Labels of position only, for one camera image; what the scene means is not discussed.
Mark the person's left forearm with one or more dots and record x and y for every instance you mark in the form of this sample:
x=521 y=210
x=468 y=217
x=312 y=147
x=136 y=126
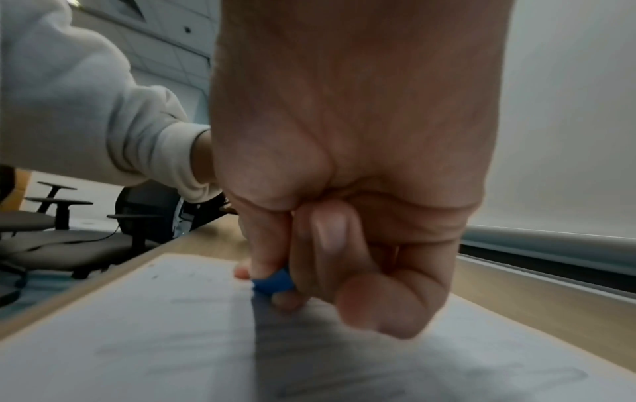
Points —
x=202 y=157

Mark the blue eraser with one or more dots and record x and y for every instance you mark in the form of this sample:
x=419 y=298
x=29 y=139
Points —
x=273 y=282

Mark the person's right hand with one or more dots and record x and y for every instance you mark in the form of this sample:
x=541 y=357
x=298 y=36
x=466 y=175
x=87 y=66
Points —
x=357 y=117

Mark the wide white roller blind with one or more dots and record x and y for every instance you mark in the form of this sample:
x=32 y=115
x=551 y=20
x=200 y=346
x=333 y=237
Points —
x=571 y=117

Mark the black mesh office chair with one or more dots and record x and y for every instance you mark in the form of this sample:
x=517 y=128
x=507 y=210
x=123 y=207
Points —
x=144 y=212

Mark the wooden desk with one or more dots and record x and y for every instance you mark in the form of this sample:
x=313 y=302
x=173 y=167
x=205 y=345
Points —
x=546 y=314

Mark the grey office chair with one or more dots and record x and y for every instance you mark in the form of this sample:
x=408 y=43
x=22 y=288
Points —
x=74 y=247

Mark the white paper sheet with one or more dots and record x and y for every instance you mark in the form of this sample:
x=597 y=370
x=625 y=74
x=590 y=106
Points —
x=124 y=333

